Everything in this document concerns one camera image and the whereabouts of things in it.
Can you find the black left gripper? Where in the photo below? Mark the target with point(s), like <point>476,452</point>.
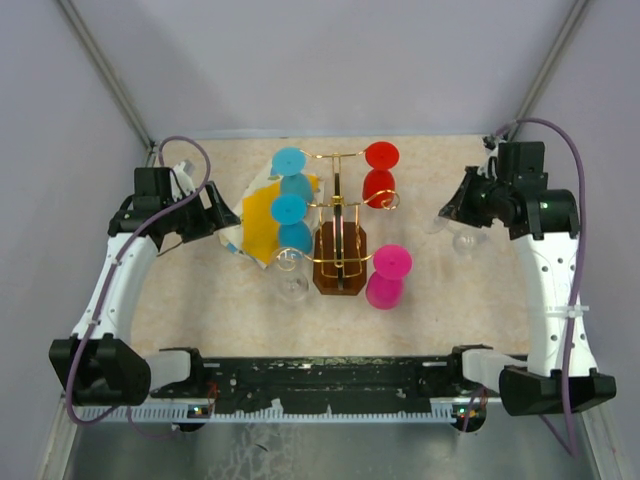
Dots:
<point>211,219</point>

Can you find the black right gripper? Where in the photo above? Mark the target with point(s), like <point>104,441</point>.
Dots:
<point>458,208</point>

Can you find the clear wine glass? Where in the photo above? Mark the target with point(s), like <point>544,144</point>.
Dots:
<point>466,241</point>
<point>287,274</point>

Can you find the red wine glass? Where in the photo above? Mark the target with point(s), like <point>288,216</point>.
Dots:
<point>379,183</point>

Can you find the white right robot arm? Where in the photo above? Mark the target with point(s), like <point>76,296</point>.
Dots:
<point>560,373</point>

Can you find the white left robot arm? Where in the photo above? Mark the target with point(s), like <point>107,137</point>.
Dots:
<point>96,364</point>

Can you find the blue front wine glass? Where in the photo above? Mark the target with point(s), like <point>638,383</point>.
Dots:
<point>289,211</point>

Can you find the blue wine glass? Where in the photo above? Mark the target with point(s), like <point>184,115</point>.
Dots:
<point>289,163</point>
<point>289,211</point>

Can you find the magenta wine glass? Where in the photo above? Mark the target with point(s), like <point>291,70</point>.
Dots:
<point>392,264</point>

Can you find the blue rear wine glass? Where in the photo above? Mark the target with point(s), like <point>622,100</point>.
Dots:
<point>289,163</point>

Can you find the yellow white patterned cloth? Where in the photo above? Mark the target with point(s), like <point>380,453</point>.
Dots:
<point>256,237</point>

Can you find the gold wire wine glass rack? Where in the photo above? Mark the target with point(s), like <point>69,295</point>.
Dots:
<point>339,254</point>

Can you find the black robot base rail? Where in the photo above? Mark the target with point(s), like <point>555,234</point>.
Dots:
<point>334,389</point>

